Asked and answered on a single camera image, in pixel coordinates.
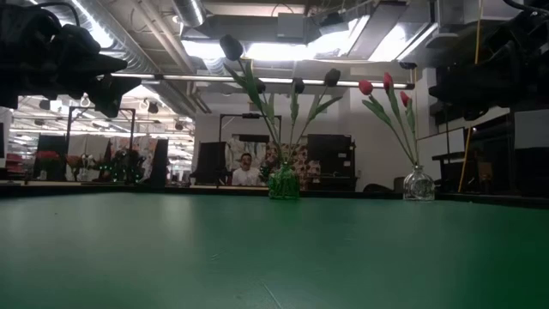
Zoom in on grey wall panel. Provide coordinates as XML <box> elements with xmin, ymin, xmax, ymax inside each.
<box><xmin>513</xmin><ymin>109</ymin><xmax>549</xmax><ymax>150</ymax></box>

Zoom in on black equipment rack panel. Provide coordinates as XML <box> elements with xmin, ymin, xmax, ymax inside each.
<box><xmin>305</xmin><ymin>133</ymin><xmax>358</xmax><ymax>192</ymax></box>

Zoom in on grey rectangular duct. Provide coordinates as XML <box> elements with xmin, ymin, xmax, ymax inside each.
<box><xmin>424</xmin><ymin>0</ymin><xmax>527</xmax><ymax>49</ymax></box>

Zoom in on long ceiling light strip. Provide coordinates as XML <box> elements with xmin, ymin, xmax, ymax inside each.
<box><xmin>109</xmin><ymin>70</ymin><xmax>416</xmax><ymax>90</ymax></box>

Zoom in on silver round duct end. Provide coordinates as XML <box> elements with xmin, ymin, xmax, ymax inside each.
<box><xmin>171</xmin><ymin>0</ymin><xmax>208</xmax><ymax>28</ymax></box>

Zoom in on grey ceiling box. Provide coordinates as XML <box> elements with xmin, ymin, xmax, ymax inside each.
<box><xmin>276</xmin><ymin>12</ymin><xmax>306</xmax><ymax>43</ymax></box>

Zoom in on black rig green lights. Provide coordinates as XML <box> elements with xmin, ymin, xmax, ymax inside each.
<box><xmin>100</xmin><ymin>149</ymin><xmax>145</xmax><ymax>184</ymax></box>

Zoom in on black monitor panel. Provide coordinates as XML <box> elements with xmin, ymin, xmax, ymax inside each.
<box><xmin>33</xmin><ymin>134</ymin><xmax>69</xmax><ymax>181</ymax></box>

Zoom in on silver spiral duct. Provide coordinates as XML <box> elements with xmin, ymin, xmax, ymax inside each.
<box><xmin>70</xmin><ymin>0</ymin><xmax>202</xmax><ymax>117</ymax></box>

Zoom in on black artificial tulip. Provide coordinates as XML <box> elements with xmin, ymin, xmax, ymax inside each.
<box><xmin>291</xmin><ymin>68</ymin><xmax>344</xmax><ymax>167</ymax></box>
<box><xmin>219</xmin><ymin>33</ymin><xmax>284</xmax><ymax>167</ymax></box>
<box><xmin>286</xmin><ymin>76</ymin><xmax>306</xmax><ymax>167</ymax></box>
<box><xmin>252</xmin><ymin>78</ymin><xmax>287</xmax><ymax>167</ymax></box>

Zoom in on green glass vase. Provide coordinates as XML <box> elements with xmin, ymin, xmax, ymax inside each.
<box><xmin>268</xmin><ymin>161</ymin><xmax>301</xmax><ymax>201</ymax></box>

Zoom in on red floral patterned cloth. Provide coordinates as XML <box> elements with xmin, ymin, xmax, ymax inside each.
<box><xmin>264</xmin><ymin>142</ymin><xmax>322</xmax><ymax>190</ymax></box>

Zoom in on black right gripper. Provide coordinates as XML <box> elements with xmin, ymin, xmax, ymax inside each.
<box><xmin>428</xmin><ymin>10</ymin><xmax>549</xmax><ymax>122</ymax></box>

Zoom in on person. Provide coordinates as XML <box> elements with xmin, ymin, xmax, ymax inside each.
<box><xmin>230</xmin><ymin>152</ymin><xmax>263</xmax><ymax>187</ymax></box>

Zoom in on colourful hanging cloth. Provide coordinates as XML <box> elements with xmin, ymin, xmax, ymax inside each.
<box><xmin>128</xmin><ymin>136</ymin><xmax>159</xmax><ymax>173</ymax></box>

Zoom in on bright ceiling light panel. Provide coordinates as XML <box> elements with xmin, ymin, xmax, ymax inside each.
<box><xmin>179</xmin><ymin>25</ymin><xmax>430</xmax><ymax>64</ymax></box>

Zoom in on black table frame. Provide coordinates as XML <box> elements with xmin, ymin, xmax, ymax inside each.
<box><xmin>0</xmin><ymin>182</ymin><xmax>549</xmax><ymax>210</ymax></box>

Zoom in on yellow hanging cord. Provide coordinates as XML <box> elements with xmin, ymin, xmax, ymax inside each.
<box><xmin>456</xmin><ymin>0</ymin><xmax>484</xmax><ymax>193</ymax></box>

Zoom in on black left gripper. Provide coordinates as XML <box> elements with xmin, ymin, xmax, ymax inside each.
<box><xmin>0</xmin><ymin>3</ymin><xmax>142</xmax><ymax>119</ymax></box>

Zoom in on red artificial tulip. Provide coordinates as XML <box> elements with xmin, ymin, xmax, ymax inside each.
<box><xmin>398</xmin><ymin>90</ymin><xmax>420</xmax><ymax>167</ymax></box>
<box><xmin>383</xmin><ymin>71</ymin><xmax>419</xmax><ymax>167</ymax></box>
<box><xmin>358</xmin><ymin>79</ymin><xmax>417</xmax><ymax>168</ymax></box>

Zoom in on white patterned hanging cloth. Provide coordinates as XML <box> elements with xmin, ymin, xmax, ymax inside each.
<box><xmin>226</xmin><ymin>136</ymin><xmax>268</xmax><ymax>161</ymax></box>

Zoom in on black gantry frame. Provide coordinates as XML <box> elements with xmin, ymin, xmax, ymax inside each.
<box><xmin>65</xmin><ymin>106</ymin><xmax>137</xmax><ymax>182</ymax></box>
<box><xmin>218</xmin><ymin>112</ymin><xmax>284</xmax><ymax>145</ymax></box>

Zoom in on green table mat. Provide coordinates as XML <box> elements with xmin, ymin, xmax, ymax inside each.
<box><xmin>0</xmin><ymin>191</ymin><xmax>549</xmax><ymax>309</ymax></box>

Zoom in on clear glass vase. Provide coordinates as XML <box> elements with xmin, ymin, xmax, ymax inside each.
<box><xmin>401</xmin><ymin>165</ymin><xmax>437</xmax><ymax>202</ymax></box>

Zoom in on black divider panel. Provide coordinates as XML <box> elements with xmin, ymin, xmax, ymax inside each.
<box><xmin>194</xmin><ymin>141</ymin><xmax>227</xmax><ymax>186</ymax></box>
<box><xmin>148</xmin><ymin>137</ymin><xmax>170</xmax><ymax>191</ymax></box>

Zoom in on wooden top workbench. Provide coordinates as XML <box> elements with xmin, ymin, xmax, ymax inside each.
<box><xmin>189</xmin><ymin>184</ymin><xmax>267</xmax><ymax>192</ymax></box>
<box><xmin>23</xmin><ymin>179</ymin><xmax>145</xmax><ymax>188</ymax></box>

